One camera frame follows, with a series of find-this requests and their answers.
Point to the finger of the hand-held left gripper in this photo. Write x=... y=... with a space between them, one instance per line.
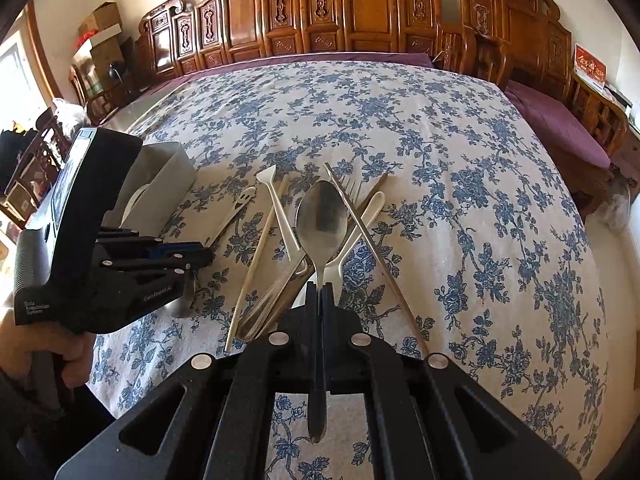
x=195 y=261
x=175 y=248

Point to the metal fork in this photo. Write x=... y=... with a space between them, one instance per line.
x=270 y=300

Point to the cream plastic chopstick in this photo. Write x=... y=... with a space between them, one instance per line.
x=250 y=280

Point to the person's left hand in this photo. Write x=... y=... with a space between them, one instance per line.
x=75 y=360

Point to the brown cardboard box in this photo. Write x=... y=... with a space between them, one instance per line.
x=102 y=17

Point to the short carved wooden bench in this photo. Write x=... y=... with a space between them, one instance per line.
x=525 y=20

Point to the grey metal utensil tray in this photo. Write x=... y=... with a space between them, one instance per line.
x=165 y=180

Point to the large white soup spoon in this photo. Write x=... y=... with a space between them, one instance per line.
x=135 y=205

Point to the wooden side table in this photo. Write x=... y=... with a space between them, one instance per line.
x=625 y=110

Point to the metal chopstick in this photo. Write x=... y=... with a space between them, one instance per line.
x=375 y=189

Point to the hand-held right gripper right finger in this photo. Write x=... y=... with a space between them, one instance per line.
x=345 y=325

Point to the white flared-tip plastic utensil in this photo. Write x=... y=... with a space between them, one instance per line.
x=279 y=215

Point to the dark wooden chair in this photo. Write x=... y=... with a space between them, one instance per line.
x=100 y=95

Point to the translucent plastic bag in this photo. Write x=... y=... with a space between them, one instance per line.
x=617 y=207

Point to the metal spoon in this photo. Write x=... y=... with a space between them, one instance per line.
x=320 y=220

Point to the slim white plastic spoon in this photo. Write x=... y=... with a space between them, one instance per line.
x=372 y=207

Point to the long carved wooden bench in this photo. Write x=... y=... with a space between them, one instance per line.
x=320 y=15

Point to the white cardboard box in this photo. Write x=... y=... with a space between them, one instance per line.
x=97 y=40

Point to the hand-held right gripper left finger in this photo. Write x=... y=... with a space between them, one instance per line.
x=300 y=320

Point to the wooden chopsticks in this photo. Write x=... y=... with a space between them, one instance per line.
x=369 y=245

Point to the blue floral tablecloth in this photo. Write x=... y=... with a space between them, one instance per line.
x=450 y=135

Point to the short purple seat cushion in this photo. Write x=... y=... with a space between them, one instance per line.
x=560 y=120

